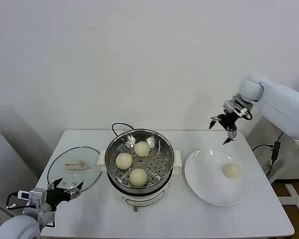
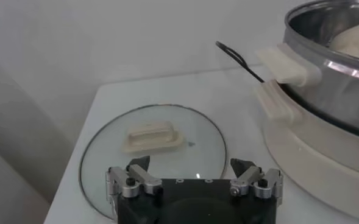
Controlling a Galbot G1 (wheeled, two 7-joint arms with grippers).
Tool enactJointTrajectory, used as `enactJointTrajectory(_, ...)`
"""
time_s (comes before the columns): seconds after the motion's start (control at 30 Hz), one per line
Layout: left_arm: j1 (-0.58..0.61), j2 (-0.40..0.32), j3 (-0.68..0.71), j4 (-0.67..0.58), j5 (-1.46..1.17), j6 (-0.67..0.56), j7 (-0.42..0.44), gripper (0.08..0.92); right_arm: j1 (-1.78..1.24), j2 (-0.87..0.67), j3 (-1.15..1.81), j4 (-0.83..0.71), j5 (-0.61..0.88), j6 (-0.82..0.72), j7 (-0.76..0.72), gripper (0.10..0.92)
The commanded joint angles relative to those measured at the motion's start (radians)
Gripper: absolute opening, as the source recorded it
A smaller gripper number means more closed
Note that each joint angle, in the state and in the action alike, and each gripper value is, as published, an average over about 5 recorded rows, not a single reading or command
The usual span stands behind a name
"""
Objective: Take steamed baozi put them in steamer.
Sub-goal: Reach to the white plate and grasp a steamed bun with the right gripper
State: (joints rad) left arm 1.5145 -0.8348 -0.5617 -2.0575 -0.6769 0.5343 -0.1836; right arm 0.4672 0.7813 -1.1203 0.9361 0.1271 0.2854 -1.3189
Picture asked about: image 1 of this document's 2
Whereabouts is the white cabinet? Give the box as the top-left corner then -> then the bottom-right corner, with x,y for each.
0,120 -> 40,225

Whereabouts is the perforated steel steamer basket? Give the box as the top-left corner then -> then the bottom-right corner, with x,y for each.
97,128 -> 182,190

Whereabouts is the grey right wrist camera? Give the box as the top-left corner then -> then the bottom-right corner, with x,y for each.
223,96 -> 250,117

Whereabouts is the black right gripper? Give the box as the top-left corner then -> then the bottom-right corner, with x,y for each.
208,112 -> 240,146

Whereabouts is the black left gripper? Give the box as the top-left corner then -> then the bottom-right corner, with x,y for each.
45,177 -> 84,210

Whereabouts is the white steamed baozi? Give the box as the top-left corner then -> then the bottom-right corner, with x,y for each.
134,141 -> 151,157
115,152 -> 134,170
221,163 -> 240,179
129,168 -> 149,188

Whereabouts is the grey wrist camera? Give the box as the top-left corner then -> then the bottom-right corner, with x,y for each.
17,188 -> 47,209
223,96 -> 250,117

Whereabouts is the round glass lid beige handle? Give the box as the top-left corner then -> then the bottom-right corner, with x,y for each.
46,146 -> 103,195

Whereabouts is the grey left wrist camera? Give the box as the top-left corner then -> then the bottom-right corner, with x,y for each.
17,188 -> 47,209

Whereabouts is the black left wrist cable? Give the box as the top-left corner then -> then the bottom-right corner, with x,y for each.
6,192 -> 30,210

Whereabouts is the black cooker power cord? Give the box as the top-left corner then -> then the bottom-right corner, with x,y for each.
111,122 -> 137,136

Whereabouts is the black power adapter with cable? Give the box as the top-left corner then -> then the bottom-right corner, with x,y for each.
251,131 -> 285,184

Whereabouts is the round white plate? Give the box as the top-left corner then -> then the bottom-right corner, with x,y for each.
184,148 -> 248,207

